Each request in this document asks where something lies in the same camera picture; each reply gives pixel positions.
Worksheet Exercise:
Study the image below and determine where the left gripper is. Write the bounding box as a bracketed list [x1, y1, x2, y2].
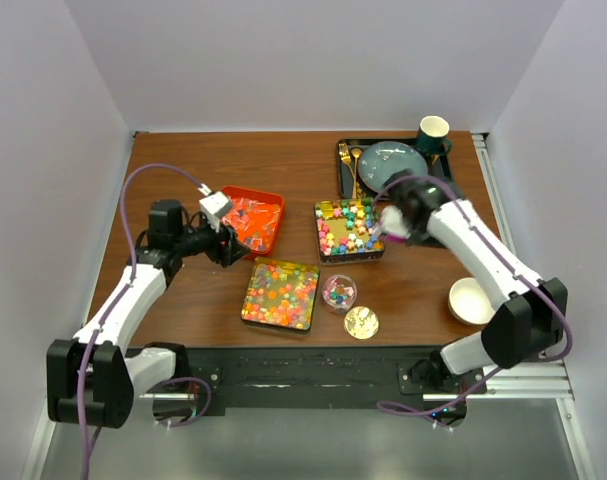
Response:
[174, 214, 251, 268]

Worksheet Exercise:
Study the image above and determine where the orange candy box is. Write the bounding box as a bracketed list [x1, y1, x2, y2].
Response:
[222, 186, 285, 259]

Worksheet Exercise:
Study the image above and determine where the candy tin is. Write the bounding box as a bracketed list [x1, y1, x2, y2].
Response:
[314, 198, 385, 265]
[240, 257, 320, 334]

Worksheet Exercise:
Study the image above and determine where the clear plastic jar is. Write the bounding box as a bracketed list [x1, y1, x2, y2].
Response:
[322, 274, 358, 314]

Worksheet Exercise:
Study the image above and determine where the gold jar lid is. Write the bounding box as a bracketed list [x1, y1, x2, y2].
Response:
[343, 306, 379, 340]

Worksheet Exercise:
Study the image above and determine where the purple plastic scoop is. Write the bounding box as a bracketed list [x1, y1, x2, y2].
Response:
[381, 234, 407, 244]

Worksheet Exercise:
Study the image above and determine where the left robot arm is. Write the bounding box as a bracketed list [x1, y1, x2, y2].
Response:
[46, 192, 249, 429]

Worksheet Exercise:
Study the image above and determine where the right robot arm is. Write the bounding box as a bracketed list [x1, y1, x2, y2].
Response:
[379, 170, 573, 393]

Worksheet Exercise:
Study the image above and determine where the blue ceramic plate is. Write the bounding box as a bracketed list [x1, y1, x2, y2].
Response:
[357, 140, 428, 194]

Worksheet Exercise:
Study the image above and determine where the black serving tray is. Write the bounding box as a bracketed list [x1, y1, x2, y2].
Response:
[336, 137, 453, 199]

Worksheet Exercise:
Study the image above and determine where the dark green cup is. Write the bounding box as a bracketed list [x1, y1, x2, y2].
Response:
[414, 115, 452, 156]

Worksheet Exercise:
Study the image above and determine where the gold spoon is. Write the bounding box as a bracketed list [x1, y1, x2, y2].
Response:
[350, 147, 365, 199]

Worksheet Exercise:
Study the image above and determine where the gold fork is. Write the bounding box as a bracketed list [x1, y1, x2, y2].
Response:
[337, 141, 359, 199]

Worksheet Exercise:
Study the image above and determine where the white paper bowl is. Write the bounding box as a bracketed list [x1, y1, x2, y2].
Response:
[448, 277, 495, 326]

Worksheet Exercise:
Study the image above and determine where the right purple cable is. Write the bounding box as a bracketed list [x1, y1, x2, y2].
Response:
[372, 174, 574, 429]

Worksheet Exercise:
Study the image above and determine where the purple cable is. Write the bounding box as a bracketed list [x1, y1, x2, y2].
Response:
[372, 174, 574, 429]
[77, 163, 213, 480]

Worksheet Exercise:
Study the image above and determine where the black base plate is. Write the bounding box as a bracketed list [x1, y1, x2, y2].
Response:
[187, 346, 484, 416]

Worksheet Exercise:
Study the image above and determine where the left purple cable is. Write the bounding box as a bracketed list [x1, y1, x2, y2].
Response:
[77, 163, 213, 480]

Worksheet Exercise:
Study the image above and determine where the aluminium frame rail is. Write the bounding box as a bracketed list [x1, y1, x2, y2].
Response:
[45, 352, 575, 399]

